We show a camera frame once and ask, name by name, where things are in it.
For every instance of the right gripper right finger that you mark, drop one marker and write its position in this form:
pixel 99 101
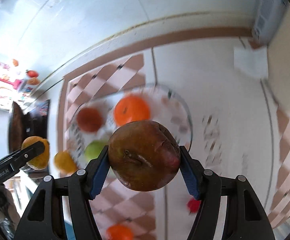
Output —
pixel 245 216

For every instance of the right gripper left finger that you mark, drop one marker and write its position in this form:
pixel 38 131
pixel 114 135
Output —
pixel 43 217

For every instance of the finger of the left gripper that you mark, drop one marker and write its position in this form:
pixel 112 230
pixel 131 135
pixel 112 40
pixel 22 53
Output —
pixel 21 157

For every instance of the yellow orange fruit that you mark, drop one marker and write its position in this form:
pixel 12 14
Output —
pixel 40 162

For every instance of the yellow lemon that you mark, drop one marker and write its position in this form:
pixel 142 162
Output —
pixel 64 162

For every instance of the red cherry tomato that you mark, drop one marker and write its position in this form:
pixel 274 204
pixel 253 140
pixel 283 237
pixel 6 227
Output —
pixel 193 205

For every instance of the orange tangerine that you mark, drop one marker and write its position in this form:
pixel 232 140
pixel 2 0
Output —
pixel 119 232
pixel 131 108

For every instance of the green apple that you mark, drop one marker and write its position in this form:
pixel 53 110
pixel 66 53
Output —
pixel 94 149

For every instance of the dark red apple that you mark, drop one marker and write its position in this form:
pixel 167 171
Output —
pixel 144 155

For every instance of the black frying pan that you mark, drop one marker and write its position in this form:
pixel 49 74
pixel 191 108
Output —
pixel 20 127

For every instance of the black induction cooktop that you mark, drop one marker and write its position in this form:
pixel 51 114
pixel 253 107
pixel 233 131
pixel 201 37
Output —
pixel 36 121

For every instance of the small brown-red fruit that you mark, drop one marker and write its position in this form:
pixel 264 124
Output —
pixel 89 119

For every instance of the glass fruit plate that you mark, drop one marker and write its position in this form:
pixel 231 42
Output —
pixel 166 107

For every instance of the white tissue paper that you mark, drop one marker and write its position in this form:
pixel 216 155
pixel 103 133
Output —
pixel 252 62

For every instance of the cream utensil holder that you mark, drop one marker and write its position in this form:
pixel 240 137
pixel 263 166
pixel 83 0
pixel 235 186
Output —
pixel 279 63

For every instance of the colourful wall stickers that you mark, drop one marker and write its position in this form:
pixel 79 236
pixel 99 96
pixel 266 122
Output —
pixel 16 83

